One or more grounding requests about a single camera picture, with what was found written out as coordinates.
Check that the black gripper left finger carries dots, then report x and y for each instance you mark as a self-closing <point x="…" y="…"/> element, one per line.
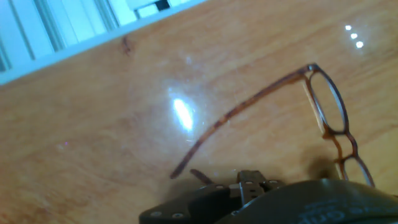
<point x="199" y="202"/>

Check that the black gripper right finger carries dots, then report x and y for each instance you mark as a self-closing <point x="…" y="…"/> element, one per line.
<point x="269" y="184"/>

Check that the red-framed glasses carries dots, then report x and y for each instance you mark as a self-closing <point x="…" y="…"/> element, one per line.
<point x="248" y="101"/>

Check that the glossy wooden board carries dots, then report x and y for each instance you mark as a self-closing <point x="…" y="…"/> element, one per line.
<point x="124" y="124"/>

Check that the white printed paper sheet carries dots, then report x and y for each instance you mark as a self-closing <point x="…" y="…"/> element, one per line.
<point x="146" y="3"/>

